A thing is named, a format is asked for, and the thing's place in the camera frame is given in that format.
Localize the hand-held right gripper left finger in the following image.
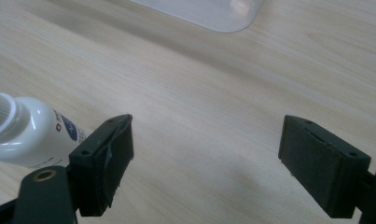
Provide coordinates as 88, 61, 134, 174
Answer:
68, 113, 135, 217

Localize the white plastic bottle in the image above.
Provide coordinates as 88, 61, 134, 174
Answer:
0, 91, 88, 169

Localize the translucent plastic tray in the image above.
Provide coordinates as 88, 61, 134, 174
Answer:
130, 0, 266, 34

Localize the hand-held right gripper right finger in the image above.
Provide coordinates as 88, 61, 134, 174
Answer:
277, 114, 372, 219

